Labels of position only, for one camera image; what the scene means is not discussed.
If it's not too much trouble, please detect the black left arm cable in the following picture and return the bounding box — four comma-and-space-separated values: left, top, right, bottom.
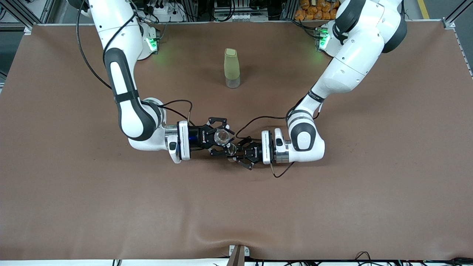
235, 107, 322, 179

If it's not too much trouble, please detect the black looped floor cable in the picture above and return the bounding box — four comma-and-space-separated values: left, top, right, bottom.
354, 251, 374, 264

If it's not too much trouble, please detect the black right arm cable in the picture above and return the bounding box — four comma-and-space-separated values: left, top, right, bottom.
75, 0, 195, 127

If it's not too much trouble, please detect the clear bottle with green sleeve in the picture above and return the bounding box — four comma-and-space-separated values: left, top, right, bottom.
224, 48, 241, 89

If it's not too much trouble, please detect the grey electronics box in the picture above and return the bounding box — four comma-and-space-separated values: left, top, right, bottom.
214, 0, 269, 22

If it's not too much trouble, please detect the brown table mat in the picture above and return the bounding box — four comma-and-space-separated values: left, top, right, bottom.
0, 21, 473, 261

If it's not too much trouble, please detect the aluminium frame profile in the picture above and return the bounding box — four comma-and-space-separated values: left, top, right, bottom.
7, 0, 57, 30

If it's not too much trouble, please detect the small clear glass beaker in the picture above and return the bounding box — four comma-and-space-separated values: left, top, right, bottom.
214, 128, 232, 146

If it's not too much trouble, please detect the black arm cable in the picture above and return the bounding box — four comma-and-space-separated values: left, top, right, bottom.
235, 107, 322, 179
75, 0, 195, 127

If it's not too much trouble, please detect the metal table edge bracket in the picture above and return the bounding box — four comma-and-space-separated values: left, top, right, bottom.
228, 244, 251, 266

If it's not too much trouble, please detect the white power strip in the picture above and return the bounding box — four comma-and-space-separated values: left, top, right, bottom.
142, 0, 186, 23

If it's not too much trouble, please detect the orange snack bags pile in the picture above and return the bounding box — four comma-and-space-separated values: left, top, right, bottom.
294, 0, 341, 21

